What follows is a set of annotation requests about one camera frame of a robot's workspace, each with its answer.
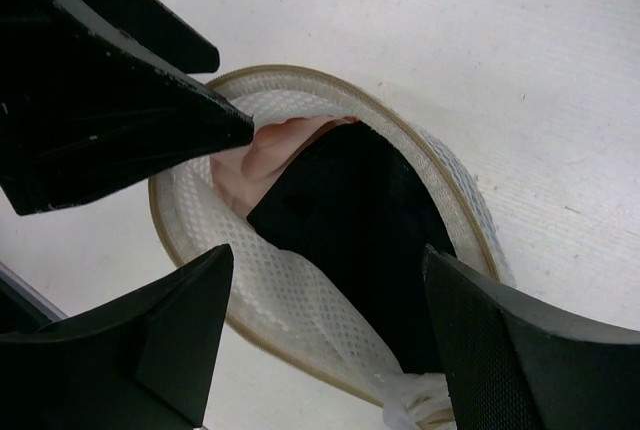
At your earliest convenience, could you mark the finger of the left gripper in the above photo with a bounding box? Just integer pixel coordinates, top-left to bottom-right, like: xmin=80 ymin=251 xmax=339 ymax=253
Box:
xmin=82 ymin=0 xmax=220 ymax=74
xmin=1 ymin=0 xmax=254 ymax=215

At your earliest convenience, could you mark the aluminium front rail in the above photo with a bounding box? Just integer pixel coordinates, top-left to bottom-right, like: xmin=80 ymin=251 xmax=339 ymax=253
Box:
xmin=0 ymin=263 xmax=67 ymax=334

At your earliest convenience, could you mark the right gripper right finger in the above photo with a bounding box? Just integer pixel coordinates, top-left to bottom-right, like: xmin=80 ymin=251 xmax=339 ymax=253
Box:
xmin=423 ymin=247 xmax=639 ymax=430

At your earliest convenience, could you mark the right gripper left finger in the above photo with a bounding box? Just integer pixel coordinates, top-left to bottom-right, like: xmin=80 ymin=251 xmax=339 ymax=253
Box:
xmin=1 ymin=244 xmax=233 ymax=429

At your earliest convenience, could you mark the black bra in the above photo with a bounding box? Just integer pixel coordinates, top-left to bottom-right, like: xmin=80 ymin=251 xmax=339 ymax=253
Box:
xmin=248 ymin=122 xmax=456 ymax=373

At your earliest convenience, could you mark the pink bra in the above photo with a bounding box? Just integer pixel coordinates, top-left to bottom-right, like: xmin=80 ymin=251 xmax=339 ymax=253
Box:
xmin=210 ymin=115 xmax=358 ymax=218

